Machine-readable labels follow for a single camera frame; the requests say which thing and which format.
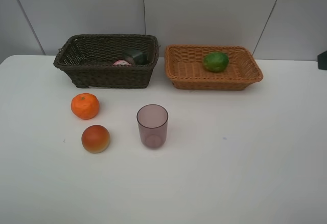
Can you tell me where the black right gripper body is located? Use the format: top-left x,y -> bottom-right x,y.
317,51 -> 327,70

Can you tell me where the green lime fruit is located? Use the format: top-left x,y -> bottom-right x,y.
202,52 -> 229,72

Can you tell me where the black rectangular box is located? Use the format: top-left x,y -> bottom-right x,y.
123,48 -> 148,65

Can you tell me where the pink squeeze bottle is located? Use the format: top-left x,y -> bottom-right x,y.
113,60 -> 131,66

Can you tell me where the orange mandarin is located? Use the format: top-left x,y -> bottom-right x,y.
71,93 -> 100,120

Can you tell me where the light orange wicker basket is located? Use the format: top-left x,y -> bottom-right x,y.
165,44 -> 263,91

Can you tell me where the purple translucent cup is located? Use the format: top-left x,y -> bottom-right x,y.
136,104 -> 169,149

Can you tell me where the dark brown wicker basket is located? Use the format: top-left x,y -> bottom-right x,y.
54,34 -> 159,89

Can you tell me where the round bread bun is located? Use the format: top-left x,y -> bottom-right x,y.
81,125 -> 110,153

